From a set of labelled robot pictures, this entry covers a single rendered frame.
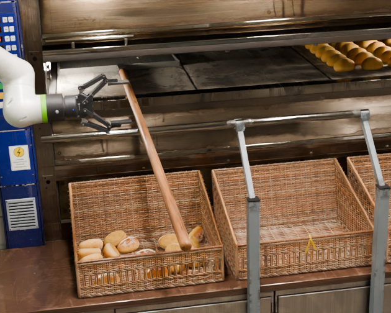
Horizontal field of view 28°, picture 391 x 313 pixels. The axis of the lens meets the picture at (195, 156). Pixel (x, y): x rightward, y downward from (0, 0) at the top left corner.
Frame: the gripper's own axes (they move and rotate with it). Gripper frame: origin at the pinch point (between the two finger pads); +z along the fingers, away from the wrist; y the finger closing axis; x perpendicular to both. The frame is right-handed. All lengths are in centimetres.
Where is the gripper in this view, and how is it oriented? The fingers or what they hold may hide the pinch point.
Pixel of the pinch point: (126, 102)
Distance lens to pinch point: 259.1
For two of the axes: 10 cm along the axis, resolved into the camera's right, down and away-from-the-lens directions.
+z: 9.8, -0.9, 1.5
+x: 1.7, 3.4, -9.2
